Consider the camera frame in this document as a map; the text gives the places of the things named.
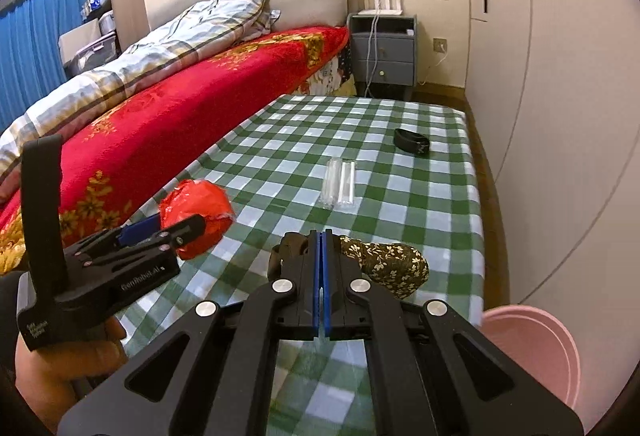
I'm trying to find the blue curtain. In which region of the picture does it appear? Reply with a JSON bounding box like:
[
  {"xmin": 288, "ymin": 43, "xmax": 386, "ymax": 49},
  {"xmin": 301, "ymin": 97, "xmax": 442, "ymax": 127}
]
[{"xmin": 0, "ymin": 0, "xmax": 96, "ymax": 132}]

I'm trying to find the grey nightstand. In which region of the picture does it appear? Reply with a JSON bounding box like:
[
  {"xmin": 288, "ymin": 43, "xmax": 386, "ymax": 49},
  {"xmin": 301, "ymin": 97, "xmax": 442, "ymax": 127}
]
[{"xmin": 347, "ymin": 12, "xmax": 418, "ymax": 101}]

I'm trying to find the white cable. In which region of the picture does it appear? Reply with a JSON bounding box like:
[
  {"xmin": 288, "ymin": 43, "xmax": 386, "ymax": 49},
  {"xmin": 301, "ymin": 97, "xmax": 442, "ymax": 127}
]
[{"xmin": 364, "ymin": 13, "xmax": 381, "ymax": 97}]

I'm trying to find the red floral blanket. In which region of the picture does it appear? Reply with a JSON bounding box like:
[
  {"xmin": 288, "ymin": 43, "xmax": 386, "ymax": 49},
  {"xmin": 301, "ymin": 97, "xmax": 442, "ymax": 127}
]
[{"xmin": 0, "ymin": 25, "xmax": 349, "ymax": 274}]

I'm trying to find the white wardrobe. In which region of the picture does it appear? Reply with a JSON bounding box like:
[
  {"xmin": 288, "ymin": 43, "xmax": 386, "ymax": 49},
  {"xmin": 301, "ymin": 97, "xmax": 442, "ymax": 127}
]
[{"xmin": 460, "ymin": 0, "xmax": 640, "ymax": 317}]

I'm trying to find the dark floral pouch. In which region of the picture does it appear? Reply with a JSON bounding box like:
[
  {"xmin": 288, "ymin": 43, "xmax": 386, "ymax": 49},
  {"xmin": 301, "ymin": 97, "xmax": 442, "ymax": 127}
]
[{"xmin": 340, "ymin": 236, "xmax": 430, "ymax": 301}]

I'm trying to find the plaid quilt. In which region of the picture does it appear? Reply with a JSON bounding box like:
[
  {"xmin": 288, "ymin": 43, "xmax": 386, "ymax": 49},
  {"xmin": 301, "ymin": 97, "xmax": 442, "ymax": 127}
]
[{"xmin": 0, "ymin": 0, "xmax": 281, "ymax": 204}]

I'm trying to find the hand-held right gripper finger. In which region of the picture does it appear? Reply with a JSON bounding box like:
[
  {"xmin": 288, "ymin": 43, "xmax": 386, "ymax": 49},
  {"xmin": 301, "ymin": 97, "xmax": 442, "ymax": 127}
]
[
  {"xmin": 56, "ymin": 230, "xmax": 321, "ymax": 436},
  {"xmin": 321, "ymin": 230, "xmax": 585, "ymax": 436}
]

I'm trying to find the floral bed sheet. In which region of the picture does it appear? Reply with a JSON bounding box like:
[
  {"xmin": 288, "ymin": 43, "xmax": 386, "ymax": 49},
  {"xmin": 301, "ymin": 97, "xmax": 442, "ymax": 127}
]
[{"xmin": 295, "ymin": 50, "xmax": 358, "ymax": 98}]

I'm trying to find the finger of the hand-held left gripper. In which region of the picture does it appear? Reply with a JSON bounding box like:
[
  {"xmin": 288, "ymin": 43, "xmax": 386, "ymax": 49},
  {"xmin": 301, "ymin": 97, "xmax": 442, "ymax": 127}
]
[
  {"xmin": 117, "ymin": 214, "xmax": 206, "ymax": 257},
  {"xmin": 116, "ymin": 216, "xmax": 163, "ymax": 247}
]

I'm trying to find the small black band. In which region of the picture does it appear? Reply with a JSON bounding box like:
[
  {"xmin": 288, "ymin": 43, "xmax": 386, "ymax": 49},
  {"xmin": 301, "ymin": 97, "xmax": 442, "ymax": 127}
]
[{"xmin": 393, "ymin": 128, "xmax": 431, "ymax": 158}]

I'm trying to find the orange-red plastic bag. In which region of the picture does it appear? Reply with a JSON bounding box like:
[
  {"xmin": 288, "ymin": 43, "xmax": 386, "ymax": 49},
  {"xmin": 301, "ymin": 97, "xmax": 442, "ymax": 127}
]
[{"xmin": 158, "ymin": 179, "xmax": 236, "ymax": 261}]

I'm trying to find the white router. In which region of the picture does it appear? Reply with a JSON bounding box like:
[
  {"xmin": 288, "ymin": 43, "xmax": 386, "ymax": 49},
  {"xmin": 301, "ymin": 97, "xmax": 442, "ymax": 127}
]
[{"xmin": 357, "ymin": 0, "xmax": 403, "ymax": 16}]

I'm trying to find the pink plastic basin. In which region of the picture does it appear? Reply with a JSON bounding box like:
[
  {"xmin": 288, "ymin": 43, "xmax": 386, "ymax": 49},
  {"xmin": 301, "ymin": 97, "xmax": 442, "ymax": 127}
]
[{"xmin": 481, "ymin": 305, "xmax": 582, "ymax": 436}]

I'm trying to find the person's left hand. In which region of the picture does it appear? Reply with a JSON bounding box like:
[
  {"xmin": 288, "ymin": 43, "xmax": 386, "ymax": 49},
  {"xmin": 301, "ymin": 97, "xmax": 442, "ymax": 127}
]
[{"xmin": 15, "ymin": 313, "xmax": 128, "ymax": 404}]

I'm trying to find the clear storage bin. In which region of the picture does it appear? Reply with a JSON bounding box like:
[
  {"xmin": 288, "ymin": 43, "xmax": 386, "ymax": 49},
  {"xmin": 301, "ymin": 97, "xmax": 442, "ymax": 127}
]
[{"xmin": 65, "ymin": 33, "xmax": 121, "ymax": 78}]

